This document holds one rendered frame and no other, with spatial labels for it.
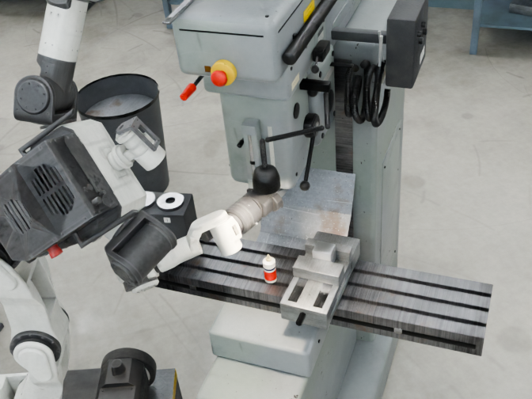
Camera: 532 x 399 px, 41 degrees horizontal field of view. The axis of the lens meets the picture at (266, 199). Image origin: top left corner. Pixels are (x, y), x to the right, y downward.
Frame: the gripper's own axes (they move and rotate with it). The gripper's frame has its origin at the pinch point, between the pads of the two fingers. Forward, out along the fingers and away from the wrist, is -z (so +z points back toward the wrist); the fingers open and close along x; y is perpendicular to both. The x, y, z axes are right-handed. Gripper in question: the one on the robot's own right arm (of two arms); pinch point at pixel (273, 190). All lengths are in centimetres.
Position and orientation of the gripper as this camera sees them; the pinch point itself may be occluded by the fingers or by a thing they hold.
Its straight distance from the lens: 217.5
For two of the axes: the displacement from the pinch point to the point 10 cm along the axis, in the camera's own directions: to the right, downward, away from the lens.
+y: 0.8, 7.9, 6.1
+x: -7.8, -3.3, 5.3
